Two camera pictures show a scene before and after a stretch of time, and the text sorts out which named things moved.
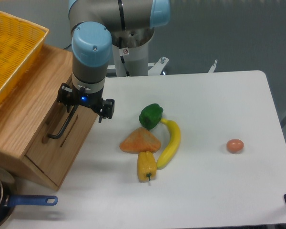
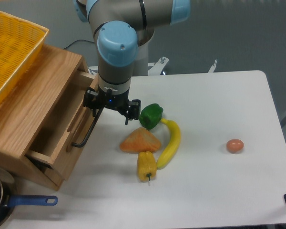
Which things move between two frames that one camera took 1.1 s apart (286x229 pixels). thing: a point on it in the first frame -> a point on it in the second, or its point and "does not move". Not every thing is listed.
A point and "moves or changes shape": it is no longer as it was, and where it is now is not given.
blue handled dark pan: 4,197 does not move
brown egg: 235,146 does not move
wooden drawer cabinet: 32,137 does not move
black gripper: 68,96 -> 93,98
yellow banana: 175,139 does not move
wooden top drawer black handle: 66,125 moves or changes shape
